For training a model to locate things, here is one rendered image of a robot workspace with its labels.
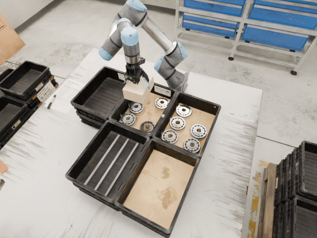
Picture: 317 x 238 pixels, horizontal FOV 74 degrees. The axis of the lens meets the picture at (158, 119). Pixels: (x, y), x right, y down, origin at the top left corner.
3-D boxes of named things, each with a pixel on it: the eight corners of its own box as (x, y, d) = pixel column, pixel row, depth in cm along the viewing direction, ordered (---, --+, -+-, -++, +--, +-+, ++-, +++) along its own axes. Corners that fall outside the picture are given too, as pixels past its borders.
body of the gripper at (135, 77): (125, 82, 111) (121, 64, 101) (132, 71, 116) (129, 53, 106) (138, 86, 110) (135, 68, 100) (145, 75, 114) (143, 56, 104)
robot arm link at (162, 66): (163, 75, 169) (152, 63, 164) (176, 64, 163) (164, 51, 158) (163, 81, 159) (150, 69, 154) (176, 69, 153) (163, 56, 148)
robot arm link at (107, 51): (108, 23, 141) (92, 51, 103) (118, 11, 136) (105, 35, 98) (121, 36, 146) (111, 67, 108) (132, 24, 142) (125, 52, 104)
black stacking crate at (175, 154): (152, 147, 130) (151, 138, 120) (197, 167, 122) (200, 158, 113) (117, 208, 110) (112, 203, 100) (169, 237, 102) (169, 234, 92)
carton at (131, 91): (136, 80, 131) (134, 71, 124) (154, 85, 128) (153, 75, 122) (124, 98, 122) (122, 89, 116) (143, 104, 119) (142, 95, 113)
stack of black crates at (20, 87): (45, 89, 251) (25, 59, 214) (66, 97, 244) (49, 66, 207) (21, 115, 229) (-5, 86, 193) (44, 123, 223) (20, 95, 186)
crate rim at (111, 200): (108, 121, 130) (107, 118, 128) (151, 139, 122) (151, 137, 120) (64, 178, 110) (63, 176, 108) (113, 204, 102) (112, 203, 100)
